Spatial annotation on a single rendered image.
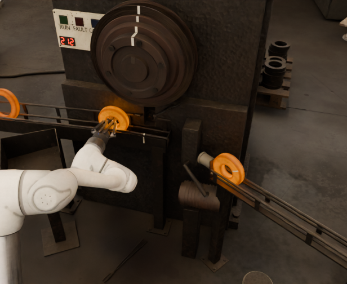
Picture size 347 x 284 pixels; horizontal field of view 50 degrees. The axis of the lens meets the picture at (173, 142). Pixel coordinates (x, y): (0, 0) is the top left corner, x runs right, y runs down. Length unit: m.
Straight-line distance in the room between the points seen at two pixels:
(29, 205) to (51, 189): 0.09
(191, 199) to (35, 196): 0.95
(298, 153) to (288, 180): 0.34
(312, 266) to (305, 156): 0.97
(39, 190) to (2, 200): 0.11
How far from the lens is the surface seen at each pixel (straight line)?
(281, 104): 3.53
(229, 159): 1.64
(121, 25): 1.59
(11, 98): 2.23
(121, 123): 1.89
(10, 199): 1.12
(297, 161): 2.95
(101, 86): 1.96
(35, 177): 1.12
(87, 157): 1.64
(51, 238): 2.40
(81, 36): 1.89
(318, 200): 2.71
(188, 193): 1.84
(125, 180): 1.62
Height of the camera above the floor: 1.85
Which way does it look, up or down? 39 degrees down
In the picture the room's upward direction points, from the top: 1 degrees clockwise
